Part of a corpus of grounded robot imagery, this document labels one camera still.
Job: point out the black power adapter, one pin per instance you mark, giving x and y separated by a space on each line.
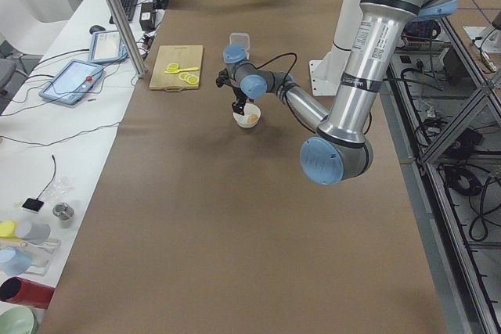
147 17

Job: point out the lemon slice front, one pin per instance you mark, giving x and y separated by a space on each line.
194 80

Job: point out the near blue teach pendant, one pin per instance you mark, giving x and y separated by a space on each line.
72 83

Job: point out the black computer mouse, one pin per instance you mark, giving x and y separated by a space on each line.
96 28

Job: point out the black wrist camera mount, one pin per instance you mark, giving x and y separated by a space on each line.
223 79

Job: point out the brown egg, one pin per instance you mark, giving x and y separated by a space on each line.
252 118

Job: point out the crumpled clear plastic bag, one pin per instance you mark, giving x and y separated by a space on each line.
59 189

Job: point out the aluminium frame post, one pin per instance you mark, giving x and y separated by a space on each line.
125 31

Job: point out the grey plastic cup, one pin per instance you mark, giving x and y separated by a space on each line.
36 233

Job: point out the clear plastic egg box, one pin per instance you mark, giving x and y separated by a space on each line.
243 39

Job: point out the yellow plastic knife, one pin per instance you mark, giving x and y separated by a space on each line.
188 69

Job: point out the green bowl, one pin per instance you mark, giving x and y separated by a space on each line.
18 320

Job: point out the white bowl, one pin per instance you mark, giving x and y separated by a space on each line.
250 109

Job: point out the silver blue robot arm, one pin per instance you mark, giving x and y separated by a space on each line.
339 149

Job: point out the wooden cutting board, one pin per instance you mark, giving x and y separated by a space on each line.
185 56

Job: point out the small black square pad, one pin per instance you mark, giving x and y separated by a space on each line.
32 204

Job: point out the red cylinder can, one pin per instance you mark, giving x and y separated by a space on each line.
25 292

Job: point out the blue teach pendant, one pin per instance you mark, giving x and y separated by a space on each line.
107 47
72 83

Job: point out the yellow plastic cup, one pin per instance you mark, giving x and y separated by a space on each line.
8 229

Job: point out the aluminium frame rail right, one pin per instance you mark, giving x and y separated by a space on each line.
442 101

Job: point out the silver metal cylinder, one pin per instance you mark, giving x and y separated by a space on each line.
63 211

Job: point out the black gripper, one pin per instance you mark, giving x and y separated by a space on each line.
238 97

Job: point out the light blue plastic cup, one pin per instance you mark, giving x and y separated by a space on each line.
14 261

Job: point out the lemon slice middle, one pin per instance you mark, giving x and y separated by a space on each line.
184 76

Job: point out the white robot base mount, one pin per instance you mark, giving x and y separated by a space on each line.
325 74

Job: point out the lemon slice near knife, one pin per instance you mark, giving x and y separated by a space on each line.
172 68

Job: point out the far blue teach pendant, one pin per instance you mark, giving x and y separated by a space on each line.
107 47

